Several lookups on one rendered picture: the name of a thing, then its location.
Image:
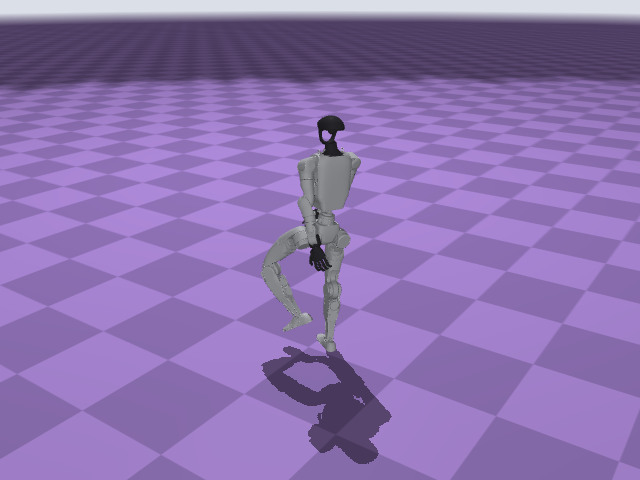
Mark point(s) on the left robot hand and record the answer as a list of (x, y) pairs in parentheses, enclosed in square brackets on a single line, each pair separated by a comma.
[(317, 255)]

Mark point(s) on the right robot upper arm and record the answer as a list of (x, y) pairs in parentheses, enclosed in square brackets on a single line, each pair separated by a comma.
[(354, 166)]

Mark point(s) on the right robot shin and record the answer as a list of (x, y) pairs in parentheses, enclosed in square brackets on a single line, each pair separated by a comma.
[(331, 310)]

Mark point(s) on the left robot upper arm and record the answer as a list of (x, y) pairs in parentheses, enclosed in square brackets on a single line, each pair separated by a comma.
[(306, 167)]

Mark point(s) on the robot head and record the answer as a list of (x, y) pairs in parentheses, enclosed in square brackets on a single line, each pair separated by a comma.
[(332, 124)]

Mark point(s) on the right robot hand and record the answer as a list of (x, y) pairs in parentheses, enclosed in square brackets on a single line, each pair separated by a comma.
[(317, 213)]

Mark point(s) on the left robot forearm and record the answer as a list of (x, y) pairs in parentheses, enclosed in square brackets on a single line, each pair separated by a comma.
[(309, 219)]

